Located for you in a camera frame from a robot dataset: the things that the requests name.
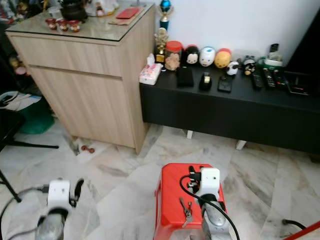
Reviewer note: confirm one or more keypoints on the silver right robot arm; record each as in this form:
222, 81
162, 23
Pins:
215, 220

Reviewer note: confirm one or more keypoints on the red plastic stool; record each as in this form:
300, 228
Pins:
175, 187

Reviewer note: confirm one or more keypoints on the small red floor toy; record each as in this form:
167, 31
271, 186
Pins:
87, 149

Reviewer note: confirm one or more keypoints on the black low console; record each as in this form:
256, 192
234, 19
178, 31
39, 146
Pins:
220, 112

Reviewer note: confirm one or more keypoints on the green bin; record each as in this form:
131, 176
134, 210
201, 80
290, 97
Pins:
37, 120

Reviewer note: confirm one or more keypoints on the black folding chair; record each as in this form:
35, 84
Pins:
7, 125

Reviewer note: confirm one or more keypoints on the light wood cabinet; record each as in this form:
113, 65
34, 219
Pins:
85, 95

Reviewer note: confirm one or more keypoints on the black flat pouch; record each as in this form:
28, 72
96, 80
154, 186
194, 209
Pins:
225, 84

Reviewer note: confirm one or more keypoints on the black wallet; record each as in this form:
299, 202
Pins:
185, 77

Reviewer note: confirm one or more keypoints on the white paper stack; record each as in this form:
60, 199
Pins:
20, 101

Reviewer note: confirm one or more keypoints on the pink tissue box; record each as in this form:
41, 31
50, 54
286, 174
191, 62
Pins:
150, 75

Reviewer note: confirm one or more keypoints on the black remote control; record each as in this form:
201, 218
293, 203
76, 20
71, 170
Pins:
269, 79
257, 80
280, 78

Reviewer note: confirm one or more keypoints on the small panda figurine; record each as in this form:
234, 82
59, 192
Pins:
232, 68

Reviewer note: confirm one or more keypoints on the glass jar red lid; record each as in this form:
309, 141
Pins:
173, 59

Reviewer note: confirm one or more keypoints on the black mouse plush head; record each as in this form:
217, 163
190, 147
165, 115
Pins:
191, 56

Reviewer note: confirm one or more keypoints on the yellow round plush red cap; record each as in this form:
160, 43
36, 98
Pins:
222, 59

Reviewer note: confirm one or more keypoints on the small black white figurine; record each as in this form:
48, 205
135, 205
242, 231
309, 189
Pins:
249, 66

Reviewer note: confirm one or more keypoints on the gold trophy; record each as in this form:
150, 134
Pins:
161, 44

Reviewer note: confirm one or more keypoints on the black tray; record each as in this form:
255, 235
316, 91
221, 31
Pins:
297, 84

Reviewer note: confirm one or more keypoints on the green white cup holder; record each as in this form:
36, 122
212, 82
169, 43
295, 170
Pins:
274, 62

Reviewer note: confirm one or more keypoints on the dark display cabinet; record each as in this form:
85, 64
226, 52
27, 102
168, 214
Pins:
12, 55

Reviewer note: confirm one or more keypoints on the black television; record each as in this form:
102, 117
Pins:
305, 50

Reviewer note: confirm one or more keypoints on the tan flat tray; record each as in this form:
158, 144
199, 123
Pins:
120, 22

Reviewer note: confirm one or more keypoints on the blue trophy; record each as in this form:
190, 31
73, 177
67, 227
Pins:
165, 6

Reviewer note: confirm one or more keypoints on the red envelope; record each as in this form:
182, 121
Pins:
128, 13

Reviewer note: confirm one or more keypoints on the black incense pot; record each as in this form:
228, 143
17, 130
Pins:
75, 11

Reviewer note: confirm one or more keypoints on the white porcelain figurine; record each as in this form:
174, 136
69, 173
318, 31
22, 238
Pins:
102, 6

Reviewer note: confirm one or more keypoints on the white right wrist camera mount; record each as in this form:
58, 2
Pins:
210, 180

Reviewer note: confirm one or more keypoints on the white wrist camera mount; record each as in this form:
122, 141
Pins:
58, 192
210, 180

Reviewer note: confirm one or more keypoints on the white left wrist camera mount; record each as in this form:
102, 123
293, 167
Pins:
58, 192

